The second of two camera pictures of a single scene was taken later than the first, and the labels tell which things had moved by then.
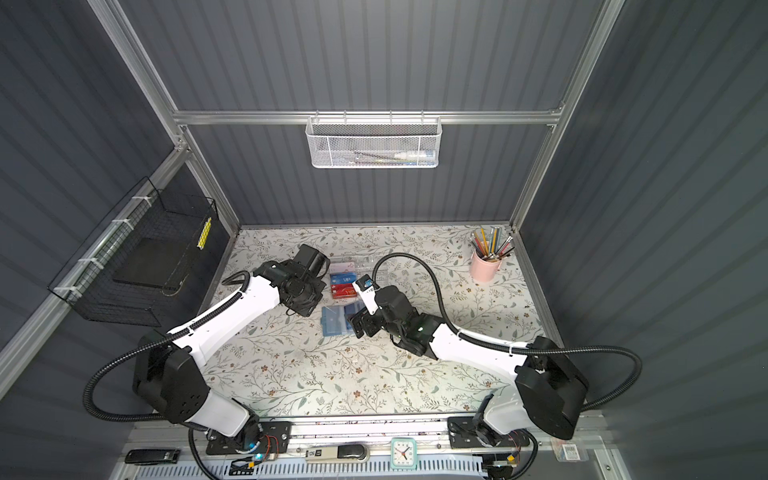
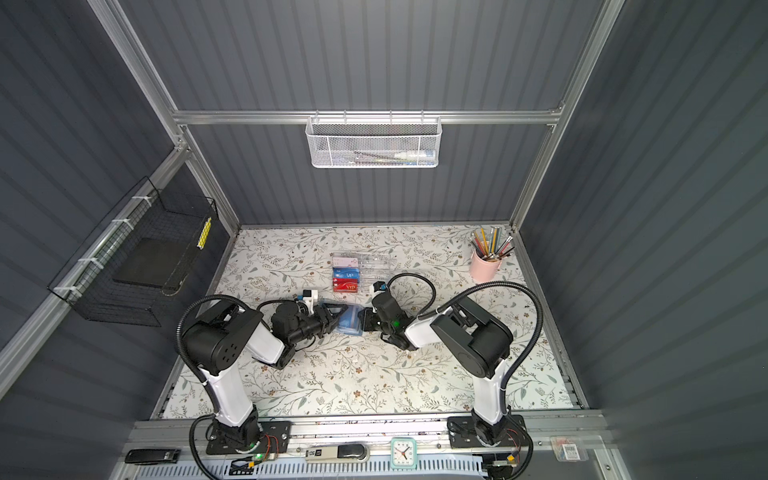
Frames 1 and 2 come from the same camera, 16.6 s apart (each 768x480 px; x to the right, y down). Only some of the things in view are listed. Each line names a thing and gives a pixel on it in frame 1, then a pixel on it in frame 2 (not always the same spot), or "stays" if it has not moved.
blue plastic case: [334, 319] stays
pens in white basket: [418, 157] stays
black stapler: [146, 457] stays
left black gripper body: [311, 298] → [309, 327]
